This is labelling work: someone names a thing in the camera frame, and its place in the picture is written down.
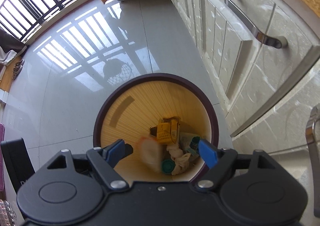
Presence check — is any purple cloth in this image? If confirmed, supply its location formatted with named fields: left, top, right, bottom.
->
left=0, top=122, right=6, bottom=194

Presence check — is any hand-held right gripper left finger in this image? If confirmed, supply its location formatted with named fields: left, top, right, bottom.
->
left=47, top=139, right=130, bottom=190

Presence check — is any yellow cigarette pack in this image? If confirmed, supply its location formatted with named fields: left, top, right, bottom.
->
left=156, top=117, right=181, bottom=145

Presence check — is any crumpled white tissue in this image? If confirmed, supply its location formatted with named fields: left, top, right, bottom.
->
left=166, top=143, right=191, bottom=176

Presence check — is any dark metal window railing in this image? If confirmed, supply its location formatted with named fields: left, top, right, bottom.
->
left=0, top=0, right=98, bottom=44

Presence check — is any quilted patterned cloth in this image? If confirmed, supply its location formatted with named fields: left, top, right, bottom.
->
left=0, top=198, right=18, bottom=226

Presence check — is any white green paper packet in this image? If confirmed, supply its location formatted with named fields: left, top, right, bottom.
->
left=179, top=133, right=202, bottom=160

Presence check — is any brown curtain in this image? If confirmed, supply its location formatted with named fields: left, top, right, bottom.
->
left=0, top=27, right=27, bottom=67

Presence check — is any yellow bin with purple rim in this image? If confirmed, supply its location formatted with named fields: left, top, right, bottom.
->
left=93, top=73, right=220, bottom=183

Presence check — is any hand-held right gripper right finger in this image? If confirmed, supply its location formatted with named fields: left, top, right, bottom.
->
left=196, top=139, right=275, bottom=190

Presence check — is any cream drawer cabinet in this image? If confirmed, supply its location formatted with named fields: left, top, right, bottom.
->
left=155, top=0, right=320, bottom=226

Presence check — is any long metal drawer handle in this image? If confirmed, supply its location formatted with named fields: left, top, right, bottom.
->
left=305, top=105, right=320, bottom=191
left=224, top=0, right=288, bottom=49

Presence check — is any green bottle cap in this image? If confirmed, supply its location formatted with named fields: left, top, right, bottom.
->
left=161, top=160, right=176, bottom=175

